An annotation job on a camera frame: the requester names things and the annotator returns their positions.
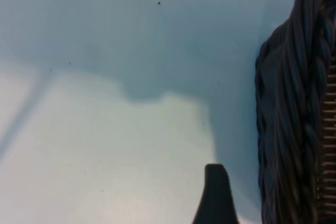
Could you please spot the dark brown woven basket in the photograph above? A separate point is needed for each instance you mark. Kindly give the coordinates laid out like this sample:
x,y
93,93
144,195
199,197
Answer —
x,y
288,103

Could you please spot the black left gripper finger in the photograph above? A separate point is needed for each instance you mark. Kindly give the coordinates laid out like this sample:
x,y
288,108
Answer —
x,y
215,203

